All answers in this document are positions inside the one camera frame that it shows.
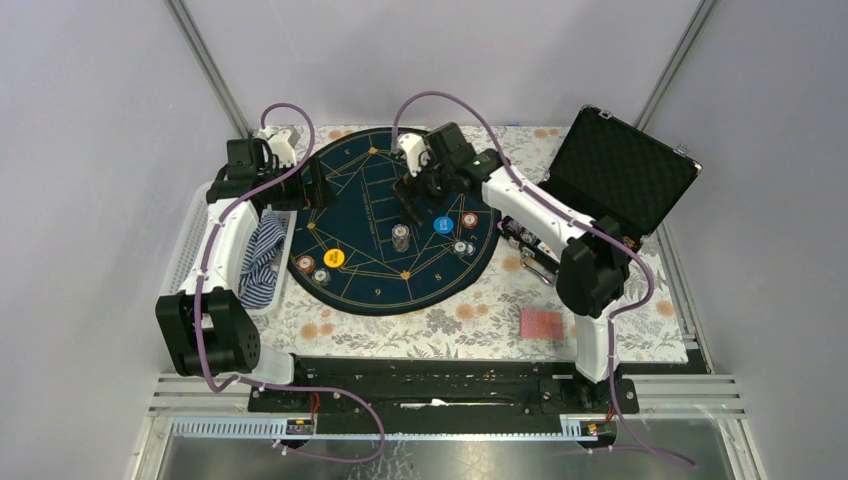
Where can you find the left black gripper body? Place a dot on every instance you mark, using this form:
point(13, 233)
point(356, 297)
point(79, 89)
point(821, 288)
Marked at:
point(293, 194)

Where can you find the blue ten chip stack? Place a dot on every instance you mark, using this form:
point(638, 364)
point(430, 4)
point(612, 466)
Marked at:
point(400, 237)

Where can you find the black chip carrying case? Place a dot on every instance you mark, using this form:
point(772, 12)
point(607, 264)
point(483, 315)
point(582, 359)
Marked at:
point(606, 168)

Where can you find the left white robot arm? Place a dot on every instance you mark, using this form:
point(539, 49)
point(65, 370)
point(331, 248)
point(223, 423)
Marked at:
point(206, 328)

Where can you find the purple chip row in case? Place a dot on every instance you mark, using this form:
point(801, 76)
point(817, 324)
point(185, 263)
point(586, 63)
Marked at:
point(514, 232)

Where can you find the yellow dealer button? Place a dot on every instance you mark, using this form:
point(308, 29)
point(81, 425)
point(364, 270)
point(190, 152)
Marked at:
point(334, 258)

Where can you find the white plastic basket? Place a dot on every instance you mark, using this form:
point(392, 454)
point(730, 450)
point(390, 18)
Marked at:
point(182, 258)

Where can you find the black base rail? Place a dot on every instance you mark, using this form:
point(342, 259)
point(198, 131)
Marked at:
point(355, 396)

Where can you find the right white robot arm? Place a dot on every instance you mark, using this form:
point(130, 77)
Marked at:
point(593, 262)

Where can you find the red card deck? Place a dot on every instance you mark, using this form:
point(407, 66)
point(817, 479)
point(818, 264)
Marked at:
point(541, 325)

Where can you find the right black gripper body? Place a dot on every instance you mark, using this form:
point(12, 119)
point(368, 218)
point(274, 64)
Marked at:
point(432, 183)

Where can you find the blue dealer button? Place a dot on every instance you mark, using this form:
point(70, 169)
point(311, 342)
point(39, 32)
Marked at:
point(443, 225)

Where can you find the striped blue white cloth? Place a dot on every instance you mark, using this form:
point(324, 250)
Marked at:
point(258, 277)

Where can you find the red five chip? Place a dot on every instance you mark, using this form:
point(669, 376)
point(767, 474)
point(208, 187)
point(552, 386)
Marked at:
point(305, 264)
point(469, 220)

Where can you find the round dark blue poker mat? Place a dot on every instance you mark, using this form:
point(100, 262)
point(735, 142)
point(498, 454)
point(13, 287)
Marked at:
point(375, 280)

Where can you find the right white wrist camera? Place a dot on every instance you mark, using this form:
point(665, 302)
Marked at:
point(415, 151)

